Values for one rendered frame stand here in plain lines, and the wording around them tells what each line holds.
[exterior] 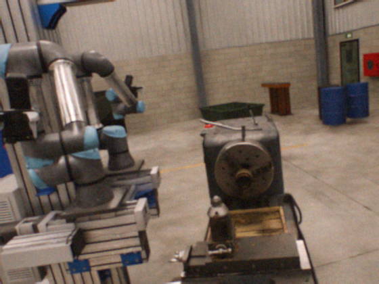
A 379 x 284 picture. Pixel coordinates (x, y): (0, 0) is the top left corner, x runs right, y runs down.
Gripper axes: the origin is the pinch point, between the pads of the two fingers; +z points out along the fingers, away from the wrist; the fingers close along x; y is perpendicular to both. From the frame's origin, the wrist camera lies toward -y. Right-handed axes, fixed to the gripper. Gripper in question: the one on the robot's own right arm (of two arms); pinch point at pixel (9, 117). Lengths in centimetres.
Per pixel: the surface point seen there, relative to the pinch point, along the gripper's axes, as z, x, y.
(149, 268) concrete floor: -178, -64, 151
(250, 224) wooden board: -43, -86, 59
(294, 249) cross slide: -2, -80, 51
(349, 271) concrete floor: -73, -195, 133
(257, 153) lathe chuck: -59, -99, 28
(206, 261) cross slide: -15, -51, 55
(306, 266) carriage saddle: 3, -81, 55
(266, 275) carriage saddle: -3, -69, 58
